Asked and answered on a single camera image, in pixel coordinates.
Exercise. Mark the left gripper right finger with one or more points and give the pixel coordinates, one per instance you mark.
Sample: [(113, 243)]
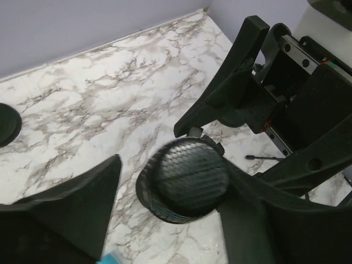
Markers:
[(262, 224)]

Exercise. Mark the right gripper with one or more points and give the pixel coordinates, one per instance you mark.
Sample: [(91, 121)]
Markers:
[(299, 98)]

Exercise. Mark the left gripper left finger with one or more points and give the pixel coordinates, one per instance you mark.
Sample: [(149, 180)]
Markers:
[(67, 223)]

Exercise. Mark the black tripod shock-mount stand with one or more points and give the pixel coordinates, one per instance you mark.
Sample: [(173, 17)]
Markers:
[(252, 157)]

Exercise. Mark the blue microphone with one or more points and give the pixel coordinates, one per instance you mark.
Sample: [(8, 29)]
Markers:
[(110, 258)]

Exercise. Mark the black microphone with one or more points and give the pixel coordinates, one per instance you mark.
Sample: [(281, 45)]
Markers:
[(184, 180)]

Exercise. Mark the black stand with shock mount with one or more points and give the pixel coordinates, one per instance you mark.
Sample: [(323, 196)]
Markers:
[(10, 124)]

